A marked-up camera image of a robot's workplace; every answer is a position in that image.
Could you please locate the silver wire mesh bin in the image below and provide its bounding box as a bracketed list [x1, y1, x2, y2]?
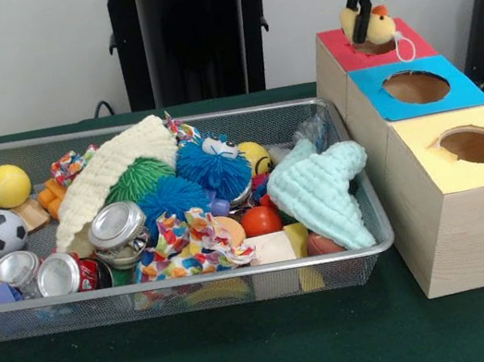
[0, 78, 403, 349]

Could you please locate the light blue quilted cloth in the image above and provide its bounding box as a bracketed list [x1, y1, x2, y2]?
[259, 127, 383, 263]

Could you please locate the cream quilted cloth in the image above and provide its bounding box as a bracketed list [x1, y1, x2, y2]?
[35, 111, 197, 262]

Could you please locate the black and white soccer ball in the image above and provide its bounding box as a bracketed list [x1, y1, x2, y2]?
[0, 205, 32, 258]

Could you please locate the red soda can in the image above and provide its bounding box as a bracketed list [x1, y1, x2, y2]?
[32, 244, 115, 301]

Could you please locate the black cable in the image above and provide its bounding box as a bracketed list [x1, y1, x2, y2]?
[91, 99, 119, 120]

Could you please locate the blue spiky rubber ball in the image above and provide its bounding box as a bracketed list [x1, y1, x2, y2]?
[134, 170, 215, 236]

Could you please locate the blue spiky ball with eyes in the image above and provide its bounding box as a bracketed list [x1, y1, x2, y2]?
[171, 126, 259, 209]

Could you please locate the colourful patterned cloth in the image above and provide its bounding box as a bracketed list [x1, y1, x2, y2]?
[126, 197, 260, 287]

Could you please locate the yellow chick plush toy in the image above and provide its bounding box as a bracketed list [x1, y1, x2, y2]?
[336, 0, 417, 74]

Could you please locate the red rubber ball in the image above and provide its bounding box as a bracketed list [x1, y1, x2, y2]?
[238, 202, 285, 239]

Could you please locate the yellow ball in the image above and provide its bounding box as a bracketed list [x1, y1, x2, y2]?
[0, 161, 36, 211]

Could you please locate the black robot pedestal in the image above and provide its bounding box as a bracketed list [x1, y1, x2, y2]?
[91, 0, 304, 118]

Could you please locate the wooden box with three holes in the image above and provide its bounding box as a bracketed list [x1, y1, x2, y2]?
[307, 2, 484, 313]

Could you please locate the dark green table cloth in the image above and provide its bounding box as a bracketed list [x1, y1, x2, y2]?
[0, 49, 484, 362]

